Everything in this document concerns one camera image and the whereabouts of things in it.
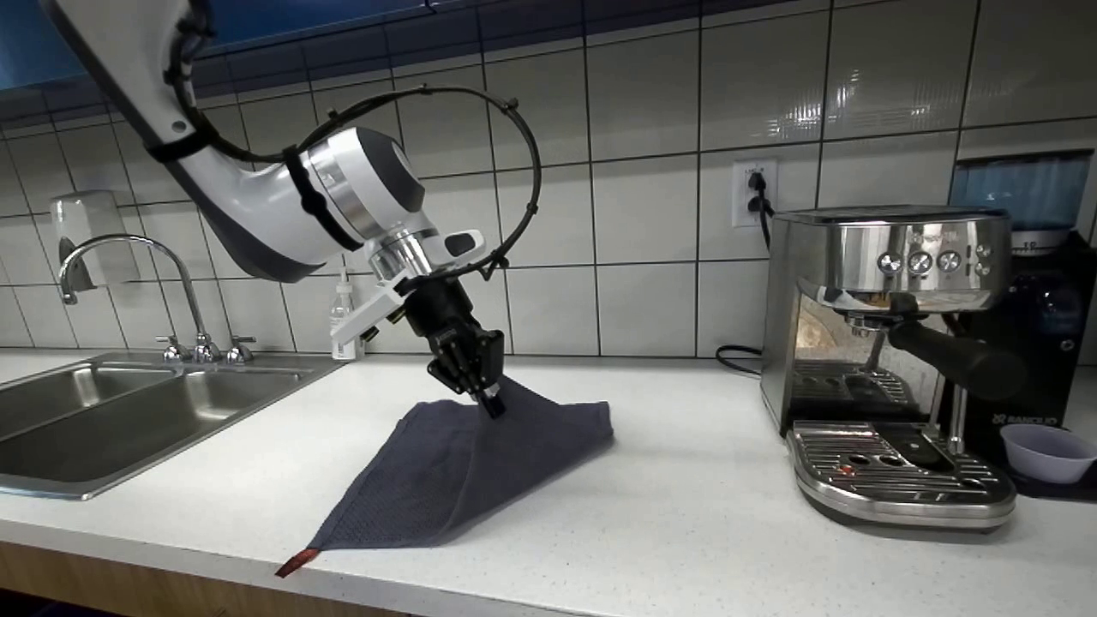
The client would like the small purple cup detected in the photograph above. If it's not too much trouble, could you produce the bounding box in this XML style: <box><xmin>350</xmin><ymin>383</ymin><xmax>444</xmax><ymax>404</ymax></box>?
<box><xmin>1000</xmin><ymin>425</ymin><xmax>1097</xmax><ymax>482</ymax></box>

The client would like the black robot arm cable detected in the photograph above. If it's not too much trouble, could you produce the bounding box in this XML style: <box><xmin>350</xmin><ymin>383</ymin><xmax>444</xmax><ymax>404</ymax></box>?
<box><xmin>157</xmin><ymin>0</ymin><xmax>546</xmax><ymax>284</ymax></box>

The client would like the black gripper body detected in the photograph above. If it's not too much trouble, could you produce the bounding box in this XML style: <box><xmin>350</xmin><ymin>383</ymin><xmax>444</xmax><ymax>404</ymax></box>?
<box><xmin>404</xmin><ymin>278</ymin><xmax>505</xmax><ymax>402</ymax></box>

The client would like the white wall power outlet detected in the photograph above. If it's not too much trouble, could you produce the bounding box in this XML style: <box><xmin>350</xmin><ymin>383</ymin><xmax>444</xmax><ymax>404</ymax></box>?
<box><xmin>730</xmin><ymin>163</ymin><xmax>777</xmax><ymax>232</ymax></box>

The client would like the stainless steel sink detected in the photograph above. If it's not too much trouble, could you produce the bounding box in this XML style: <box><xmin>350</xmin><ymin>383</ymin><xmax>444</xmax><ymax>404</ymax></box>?
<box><xmin>0</xmin><ymin>358</ymin><xmax>331</xmax><ymax>501</ymax></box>

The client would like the chrome kitchen faucet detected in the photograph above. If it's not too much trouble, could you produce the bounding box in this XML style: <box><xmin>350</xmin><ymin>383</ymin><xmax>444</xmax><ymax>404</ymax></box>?
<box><xmin>54</xmin><ymin>229</ymin><xmax>252</xmax><ymax>364</ymax></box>

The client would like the black power cable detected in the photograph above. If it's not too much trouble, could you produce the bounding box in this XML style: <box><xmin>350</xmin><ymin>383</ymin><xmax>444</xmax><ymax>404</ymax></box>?
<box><xmin>711</xmin><ymin>169</ymin><xmax>782</xmax><ymax>376</ymax></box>

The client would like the stainless steel espresso machine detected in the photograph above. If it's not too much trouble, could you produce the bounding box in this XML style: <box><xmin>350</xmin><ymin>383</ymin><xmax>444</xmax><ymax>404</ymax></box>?
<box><xmin>759</xmin><ymin>205</ymin><xmax>1023</xmax><ymax>532</ymax></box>

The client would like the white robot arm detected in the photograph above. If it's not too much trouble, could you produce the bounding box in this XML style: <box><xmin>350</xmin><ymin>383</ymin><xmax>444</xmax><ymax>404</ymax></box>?
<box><xmin>39</xmin><ymin>0</ymin><xmax>505</xmax><ymax>416</ymax></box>

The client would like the black coffee grinder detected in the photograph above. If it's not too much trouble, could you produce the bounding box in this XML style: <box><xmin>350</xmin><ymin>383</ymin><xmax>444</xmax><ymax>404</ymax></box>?
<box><xmin>946</xmin><ymin>149</ymin><xmax>1097</xmax><ymax>505</ymax></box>

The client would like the grey towel with red tag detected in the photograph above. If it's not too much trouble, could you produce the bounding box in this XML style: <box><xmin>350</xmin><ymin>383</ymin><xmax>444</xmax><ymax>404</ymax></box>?
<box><xmin>278</xmin><ymin>381</ymin><xmax>613</xmax><ymax>577</ymax></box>

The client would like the clear soap pump bottle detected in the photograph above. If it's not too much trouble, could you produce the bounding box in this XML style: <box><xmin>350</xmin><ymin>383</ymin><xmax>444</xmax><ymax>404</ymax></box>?
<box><xmin>329</xmin><ymin>270</ymin><xmax>359</xmax><ymax>364</ymax></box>

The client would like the clear wall soap dispenser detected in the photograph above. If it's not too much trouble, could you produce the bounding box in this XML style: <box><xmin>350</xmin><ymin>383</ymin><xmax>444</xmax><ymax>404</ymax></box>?
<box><xmin>51</xmin><ymin>191</ymin><xmax>140</xmax><ymax>293</ymax></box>

